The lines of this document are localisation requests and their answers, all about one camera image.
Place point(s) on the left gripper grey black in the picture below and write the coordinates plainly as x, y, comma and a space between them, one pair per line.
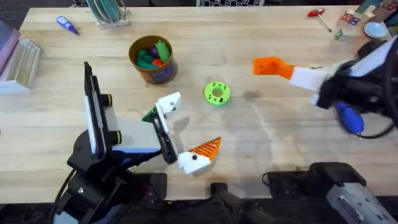
136, 133

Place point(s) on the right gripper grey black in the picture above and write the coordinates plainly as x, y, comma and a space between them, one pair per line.
348, 90

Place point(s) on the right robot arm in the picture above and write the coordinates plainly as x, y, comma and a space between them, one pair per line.
357, 202

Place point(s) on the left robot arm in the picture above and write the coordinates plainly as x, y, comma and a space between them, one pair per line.
93, 193

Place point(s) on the green toy vegetable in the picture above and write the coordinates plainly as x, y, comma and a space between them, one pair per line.
149, 115

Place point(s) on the blue electric screwdriver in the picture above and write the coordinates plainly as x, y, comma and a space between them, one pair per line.
349, 117

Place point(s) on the green disc with holes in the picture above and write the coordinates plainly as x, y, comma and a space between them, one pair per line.
217, 93

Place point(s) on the small green block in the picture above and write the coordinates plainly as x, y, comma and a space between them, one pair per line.
338, 35

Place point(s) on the red headed tool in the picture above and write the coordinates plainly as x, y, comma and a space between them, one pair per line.
316, 13

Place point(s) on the right wrist upright black plate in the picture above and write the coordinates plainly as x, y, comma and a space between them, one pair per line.
373, 59

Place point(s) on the wrist upright black plate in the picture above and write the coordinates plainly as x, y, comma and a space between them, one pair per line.
94, 112
373, 59

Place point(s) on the brown tub with toys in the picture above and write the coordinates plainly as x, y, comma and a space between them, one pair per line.
154, 60

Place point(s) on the pale blue bowl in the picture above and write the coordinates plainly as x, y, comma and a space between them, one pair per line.
375, 30

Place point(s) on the left wrist upright black plate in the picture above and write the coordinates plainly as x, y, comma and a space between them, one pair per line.
94, 112

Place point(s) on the heap of toy blocks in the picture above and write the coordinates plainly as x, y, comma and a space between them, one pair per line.
363, 12

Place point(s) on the black white checkered board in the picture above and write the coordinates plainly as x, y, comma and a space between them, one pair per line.
230, 2

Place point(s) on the peg rack with green plates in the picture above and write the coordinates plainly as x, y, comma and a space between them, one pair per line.
109, 12

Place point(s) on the blue purple tube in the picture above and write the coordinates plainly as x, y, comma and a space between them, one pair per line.
66, 24

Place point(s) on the purple grey box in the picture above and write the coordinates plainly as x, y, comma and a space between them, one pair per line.
7, 43

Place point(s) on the black rail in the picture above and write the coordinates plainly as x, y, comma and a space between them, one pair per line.
192, 213

